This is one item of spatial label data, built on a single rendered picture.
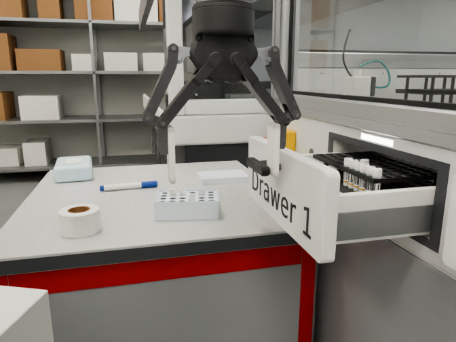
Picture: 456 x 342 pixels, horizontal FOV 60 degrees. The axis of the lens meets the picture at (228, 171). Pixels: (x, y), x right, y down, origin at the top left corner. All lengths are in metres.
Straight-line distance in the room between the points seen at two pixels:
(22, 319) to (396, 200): 0.42
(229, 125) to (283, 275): 0.72
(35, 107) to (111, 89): 0.86
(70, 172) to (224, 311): 0.56
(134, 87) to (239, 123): 3.37
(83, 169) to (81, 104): 3.63
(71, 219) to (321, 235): 0.43
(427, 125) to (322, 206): 0.18
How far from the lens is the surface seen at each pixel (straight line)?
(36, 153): 4.42
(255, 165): 0.55
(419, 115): 0.56
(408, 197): 0.53
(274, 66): 0.51
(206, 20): 0.48
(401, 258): 0.62
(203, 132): 1.36
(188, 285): 0.73
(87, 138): 4.75
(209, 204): 0.76
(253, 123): 1.39
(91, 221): 0.73
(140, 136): 4.73
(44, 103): 4.30
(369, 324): 0.73
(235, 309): 0.78
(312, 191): 0.47
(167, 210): 0.77
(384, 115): 0.62
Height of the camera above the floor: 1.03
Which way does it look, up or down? 13 degrees down
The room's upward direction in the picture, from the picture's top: straight up
